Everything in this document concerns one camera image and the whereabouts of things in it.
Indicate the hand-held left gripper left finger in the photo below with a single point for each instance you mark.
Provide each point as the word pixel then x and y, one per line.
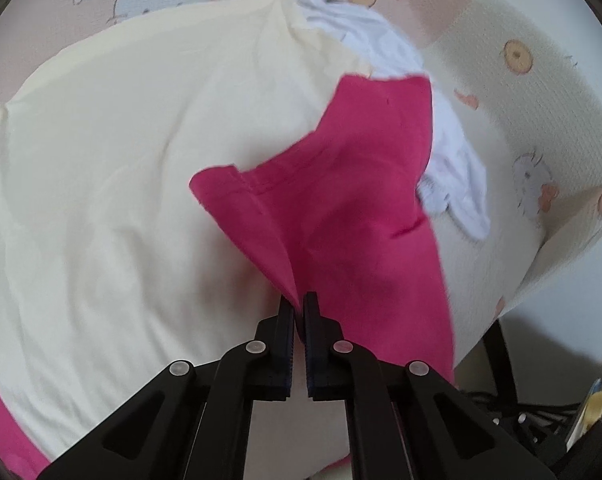
pixel 285 360

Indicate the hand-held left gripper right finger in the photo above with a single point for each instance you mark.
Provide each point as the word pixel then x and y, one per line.
pixel 311 360

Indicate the black metal frame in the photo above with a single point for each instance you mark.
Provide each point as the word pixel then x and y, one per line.
pixel 501 360

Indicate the cream shirt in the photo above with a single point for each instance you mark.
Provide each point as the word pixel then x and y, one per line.
pixel 106 185

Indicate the pink cream printed blanket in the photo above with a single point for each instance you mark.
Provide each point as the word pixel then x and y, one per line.
pixel 531 110

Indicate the white garment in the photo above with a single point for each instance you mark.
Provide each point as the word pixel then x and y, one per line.
pixel 376 45

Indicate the magenta t-shirt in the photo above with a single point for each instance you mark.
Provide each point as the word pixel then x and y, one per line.
pixel 356 200

